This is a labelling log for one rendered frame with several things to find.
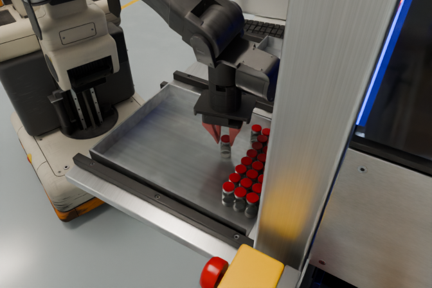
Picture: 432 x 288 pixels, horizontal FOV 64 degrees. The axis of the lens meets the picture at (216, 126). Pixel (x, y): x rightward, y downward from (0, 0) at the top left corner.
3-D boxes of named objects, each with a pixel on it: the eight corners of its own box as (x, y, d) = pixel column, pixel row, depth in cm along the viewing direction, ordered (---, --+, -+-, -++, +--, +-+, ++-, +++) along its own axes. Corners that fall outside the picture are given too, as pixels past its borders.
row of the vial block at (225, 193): (271, 146, 72) (274, 130, 69) (230, 209, 61) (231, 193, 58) (261, 142, 73) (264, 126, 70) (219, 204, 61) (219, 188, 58)
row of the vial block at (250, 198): (292, 153, 70) (295, 137, 67) (253, 220, 59) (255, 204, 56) (281, 150, 71) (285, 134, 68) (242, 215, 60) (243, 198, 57)
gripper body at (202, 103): (249, 127, 60) (251, 92, 55) (193, 117, 62) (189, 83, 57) (256, 105, 64) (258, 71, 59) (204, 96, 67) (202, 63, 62)
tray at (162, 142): (300, 143, 73) (303, 131, 71) (245, 241, 56) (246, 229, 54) (170, 94, 86) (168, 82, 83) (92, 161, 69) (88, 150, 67)
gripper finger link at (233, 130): (239, 158, 65) (240, 121, 59) (202, 151, 67) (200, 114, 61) (246, 134, 70) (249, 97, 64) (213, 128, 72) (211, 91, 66)
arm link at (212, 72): (222, 33, 57) (199, 47, 54) (256, 45, 54) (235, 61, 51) (222, 69, 62) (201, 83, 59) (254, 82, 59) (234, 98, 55)
